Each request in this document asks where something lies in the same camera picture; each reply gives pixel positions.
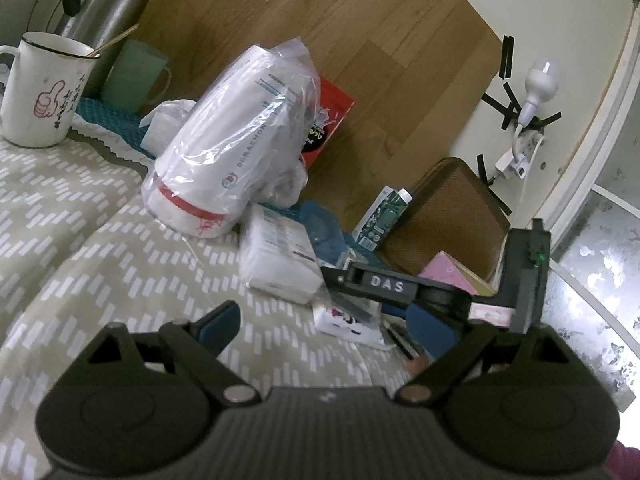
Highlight white blue wet wipes pack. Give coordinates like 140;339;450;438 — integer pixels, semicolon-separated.
312;300;394;351

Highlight blue glasses case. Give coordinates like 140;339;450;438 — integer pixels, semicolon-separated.
299;200;347;268

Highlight pink gold tin box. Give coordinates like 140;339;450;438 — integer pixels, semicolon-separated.
418;252;513;328

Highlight barcode labelled plastic box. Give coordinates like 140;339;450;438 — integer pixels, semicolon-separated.
326;281;381;328

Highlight brown woven chair mat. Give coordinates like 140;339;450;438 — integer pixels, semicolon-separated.
378;157;510;280

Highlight green drink carton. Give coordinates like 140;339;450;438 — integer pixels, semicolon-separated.
352;185;412;252

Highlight white tissue pack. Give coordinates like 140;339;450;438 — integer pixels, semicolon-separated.
239;204;323;304

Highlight patterned beige tablecloth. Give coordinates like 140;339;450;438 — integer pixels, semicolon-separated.
1;133;409;479

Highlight white light bulb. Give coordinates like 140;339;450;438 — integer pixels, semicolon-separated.
516;58;560;128

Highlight Doraemon cups in plastic bag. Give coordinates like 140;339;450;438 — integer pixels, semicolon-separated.
141;38;320;238

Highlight red snack box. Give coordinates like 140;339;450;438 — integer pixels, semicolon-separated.
302;77;355;169

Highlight teal mat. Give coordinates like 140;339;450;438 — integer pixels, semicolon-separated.
77;98;151;157

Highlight wooden board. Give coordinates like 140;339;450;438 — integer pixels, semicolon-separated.
137;0;502;229

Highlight green cup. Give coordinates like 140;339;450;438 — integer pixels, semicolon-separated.
101;39;172;113

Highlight white enamel mug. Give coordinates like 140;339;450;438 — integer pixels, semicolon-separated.
1;32;99;148

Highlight steel thermos jug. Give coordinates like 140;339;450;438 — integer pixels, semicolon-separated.
49;0;166;99

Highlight white wall plug adapter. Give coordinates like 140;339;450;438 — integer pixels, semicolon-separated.
495;132;544;180

